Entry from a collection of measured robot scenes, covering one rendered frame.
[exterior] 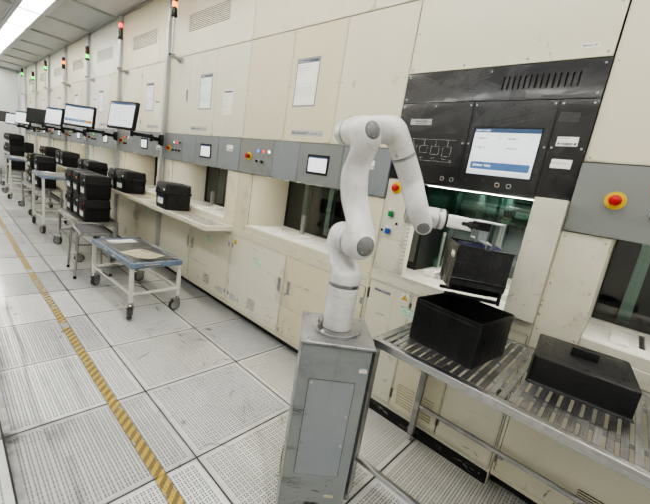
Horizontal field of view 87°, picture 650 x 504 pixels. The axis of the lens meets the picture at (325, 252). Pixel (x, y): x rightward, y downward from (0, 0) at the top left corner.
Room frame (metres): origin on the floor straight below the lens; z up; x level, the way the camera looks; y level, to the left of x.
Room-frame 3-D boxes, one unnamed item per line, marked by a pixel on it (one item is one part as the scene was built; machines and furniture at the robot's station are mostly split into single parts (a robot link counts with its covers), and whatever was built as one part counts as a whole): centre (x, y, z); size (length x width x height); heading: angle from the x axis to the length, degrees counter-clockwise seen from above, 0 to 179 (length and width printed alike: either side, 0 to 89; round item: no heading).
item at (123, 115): (3.72, 2.11, 1.59); 0.50 x 0.41 x 0.36; 139
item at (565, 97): (2.07, -0.90, 0.98); 0.95 x 0.88 x 1.95; 139
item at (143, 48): (4.67, 2.40, 1.50); 1.52 x 0.99 x 3.00; 49
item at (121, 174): (4.29, 2.52, 0.93); 0.30 x 0.28 x 0.26; 52
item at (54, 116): (5.73, 4.45, 1.59); 0.51 x 0.41 x 0.36; 139
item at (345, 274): (1.32, -0.08, 1.07); 0.19 x 0.12 x 0.24; 26
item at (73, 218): (4.13, 2.94, 0.24); 0.94 x 0.53 x 0.48; 49
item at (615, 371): (1.15, -0.96, 0.83); 0.29 x 0.29 x 0.13; 56
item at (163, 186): (3.51, 1.62, 0.93); 0.30 x 0.28 x 0.26; 46
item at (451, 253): (1.40, -0.61, 1.11); 0.24 x 0.20 x 0.32; 173
